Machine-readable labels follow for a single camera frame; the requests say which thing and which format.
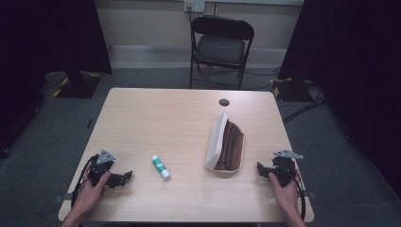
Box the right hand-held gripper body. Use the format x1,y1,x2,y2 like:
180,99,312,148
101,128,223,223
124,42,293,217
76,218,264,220
271,149,305,188

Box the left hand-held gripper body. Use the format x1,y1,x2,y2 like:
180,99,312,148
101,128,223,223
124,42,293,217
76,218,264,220
87,149,116,187

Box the person's right hand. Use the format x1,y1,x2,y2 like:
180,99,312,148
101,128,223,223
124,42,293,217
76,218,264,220
268,172,301,218

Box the person's left hand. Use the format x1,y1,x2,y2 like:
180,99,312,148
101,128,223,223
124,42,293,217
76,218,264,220
72,171,113,218

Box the white and green glue stick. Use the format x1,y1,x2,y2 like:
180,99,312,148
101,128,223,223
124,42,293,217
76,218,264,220
151,154,172,182

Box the white pencil case brown lining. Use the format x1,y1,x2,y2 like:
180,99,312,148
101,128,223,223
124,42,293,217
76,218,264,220
203,111,246,174

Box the black stand base yellow tape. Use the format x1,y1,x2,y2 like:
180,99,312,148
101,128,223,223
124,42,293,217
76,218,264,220
44,70,104,99
270,77,317,103

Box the black folding chair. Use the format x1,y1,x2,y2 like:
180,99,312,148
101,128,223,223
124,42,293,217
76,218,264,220
188,14,255,91

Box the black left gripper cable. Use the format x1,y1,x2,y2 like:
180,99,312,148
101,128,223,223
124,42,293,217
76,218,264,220
70,153,100,210

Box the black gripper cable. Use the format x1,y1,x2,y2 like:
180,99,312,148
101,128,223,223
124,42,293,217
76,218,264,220
285,168,307,222
70,153,100,210

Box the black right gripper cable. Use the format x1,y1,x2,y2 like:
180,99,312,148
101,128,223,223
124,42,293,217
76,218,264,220
285,168,307,222

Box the black floor cable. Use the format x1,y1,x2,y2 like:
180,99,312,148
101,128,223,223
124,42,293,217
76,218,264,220
282,86,326,125
192,61,282,92

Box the black socket cable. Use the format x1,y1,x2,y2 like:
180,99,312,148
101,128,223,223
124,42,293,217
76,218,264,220
187,5,195,36

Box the white wall socket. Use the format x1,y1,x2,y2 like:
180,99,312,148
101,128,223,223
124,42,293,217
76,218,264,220
183,0,206,14

